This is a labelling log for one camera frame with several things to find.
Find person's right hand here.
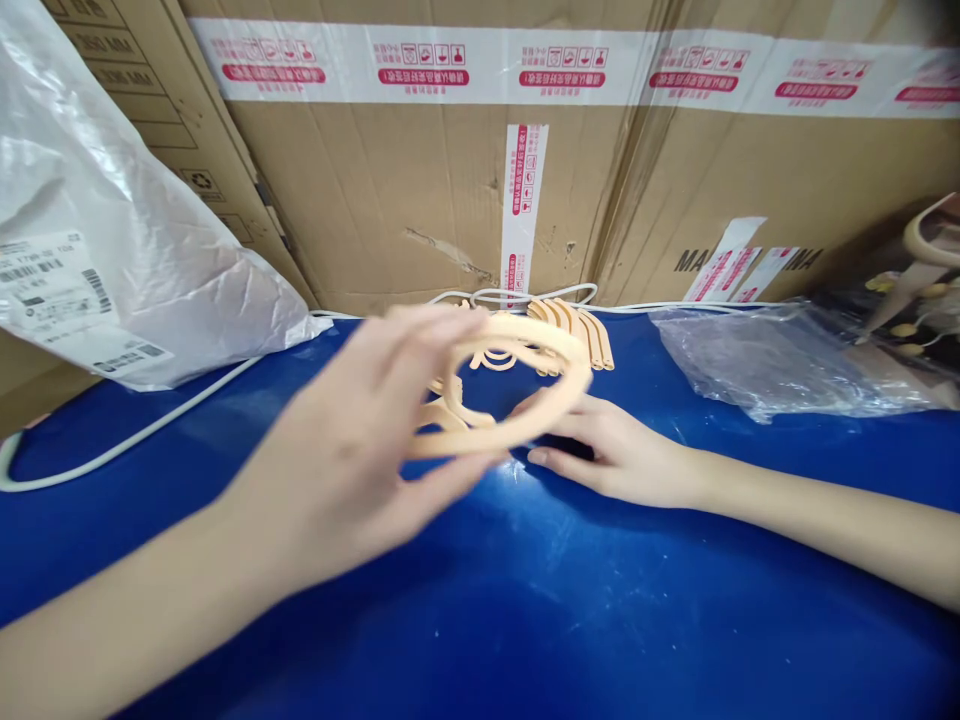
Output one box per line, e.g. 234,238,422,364
512,393,715,513

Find person's left hand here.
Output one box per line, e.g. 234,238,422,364
217,303,513,595

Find person's right index finger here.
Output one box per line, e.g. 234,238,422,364
512,393,605,435

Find person's right thumb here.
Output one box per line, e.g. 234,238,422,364
527,445,609,487

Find person's left thumb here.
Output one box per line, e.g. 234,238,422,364
397,449,513,520

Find person's left fingers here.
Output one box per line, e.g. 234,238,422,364
352,303,496,451

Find peach plastic hoop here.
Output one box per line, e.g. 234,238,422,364
403,309,599,463

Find peach curved plastic piece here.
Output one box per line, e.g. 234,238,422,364
413,377,498,438

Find pile of peach plastic parts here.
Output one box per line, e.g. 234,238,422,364
427,295,621,378

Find large dented cardboard box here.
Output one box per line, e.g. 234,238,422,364
176,0,665,318

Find clear plastic bag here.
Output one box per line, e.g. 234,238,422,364
647,296,958,426

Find cardboard box with black letters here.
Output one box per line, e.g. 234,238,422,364
590,0,960,309

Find white plastic bag with labels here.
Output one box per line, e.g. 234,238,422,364
0,0,336,393

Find cardboard box with recycling symbol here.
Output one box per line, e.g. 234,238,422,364
41,0,320,310

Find beige curved object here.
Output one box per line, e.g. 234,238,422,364
845,191,960,380

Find white cable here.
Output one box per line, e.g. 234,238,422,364
0,281,796,495

